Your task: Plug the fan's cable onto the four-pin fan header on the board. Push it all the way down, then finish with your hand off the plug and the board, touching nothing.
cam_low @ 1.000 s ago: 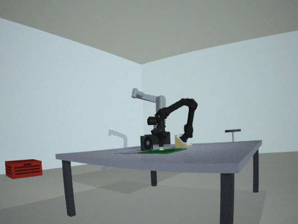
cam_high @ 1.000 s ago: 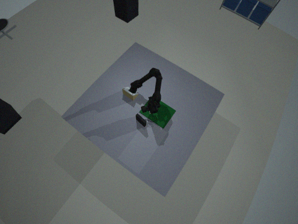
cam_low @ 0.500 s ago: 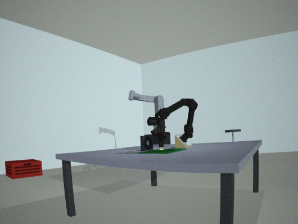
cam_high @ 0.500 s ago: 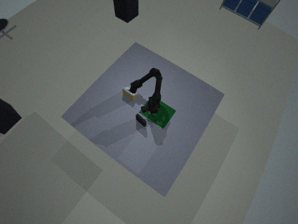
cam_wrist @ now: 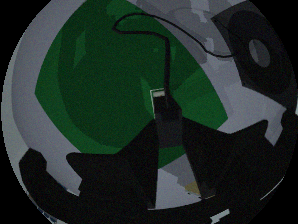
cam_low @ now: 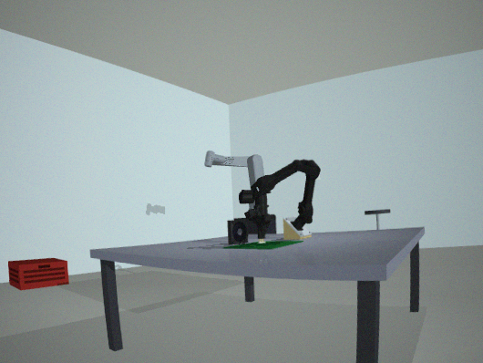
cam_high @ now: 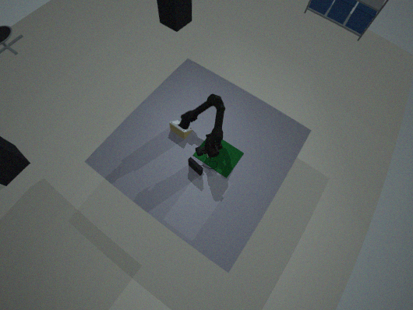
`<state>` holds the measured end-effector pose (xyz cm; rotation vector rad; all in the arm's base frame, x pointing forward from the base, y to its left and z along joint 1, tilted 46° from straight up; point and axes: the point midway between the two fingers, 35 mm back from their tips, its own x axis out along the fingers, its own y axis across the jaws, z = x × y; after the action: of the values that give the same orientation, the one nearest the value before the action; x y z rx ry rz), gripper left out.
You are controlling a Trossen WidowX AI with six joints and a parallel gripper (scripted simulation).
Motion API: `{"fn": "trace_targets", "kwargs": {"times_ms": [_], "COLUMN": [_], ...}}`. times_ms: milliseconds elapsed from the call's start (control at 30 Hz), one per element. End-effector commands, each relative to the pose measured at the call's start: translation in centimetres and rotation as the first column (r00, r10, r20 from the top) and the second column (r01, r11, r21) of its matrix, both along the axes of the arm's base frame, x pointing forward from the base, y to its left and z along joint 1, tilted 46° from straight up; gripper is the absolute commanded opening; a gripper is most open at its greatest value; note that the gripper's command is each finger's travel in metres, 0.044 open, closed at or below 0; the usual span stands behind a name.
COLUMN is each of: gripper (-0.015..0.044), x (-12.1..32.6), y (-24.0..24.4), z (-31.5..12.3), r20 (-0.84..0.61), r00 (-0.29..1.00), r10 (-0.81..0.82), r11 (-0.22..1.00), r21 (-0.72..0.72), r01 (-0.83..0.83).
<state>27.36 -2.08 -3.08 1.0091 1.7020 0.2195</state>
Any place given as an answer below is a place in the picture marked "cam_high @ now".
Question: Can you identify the green circuit board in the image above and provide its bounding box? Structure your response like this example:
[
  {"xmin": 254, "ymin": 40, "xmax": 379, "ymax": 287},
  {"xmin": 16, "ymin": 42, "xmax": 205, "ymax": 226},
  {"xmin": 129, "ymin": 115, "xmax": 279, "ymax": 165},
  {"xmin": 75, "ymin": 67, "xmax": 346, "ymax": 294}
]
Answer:
[{"xmin": 193, "ymin": 139, "xmax": 244, "ymax": 178}]

